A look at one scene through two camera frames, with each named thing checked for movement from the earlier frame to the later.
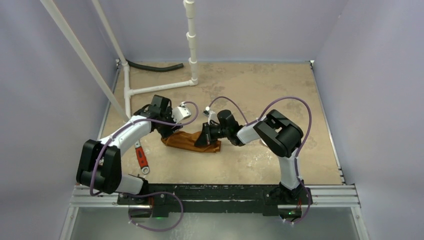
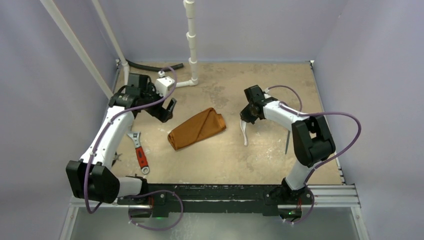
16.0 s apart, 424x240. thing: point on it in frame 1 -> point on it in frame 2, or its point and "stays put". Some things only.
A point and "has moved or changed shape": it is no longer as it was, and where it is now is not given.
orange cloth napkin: (185, 140) has moved or changed shape
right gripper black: (205, 132) -> (248, 112)
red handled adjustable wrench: (142, 158) stays put
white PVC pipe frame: (129, 91) stays put
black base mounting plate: (268, 199) stays put
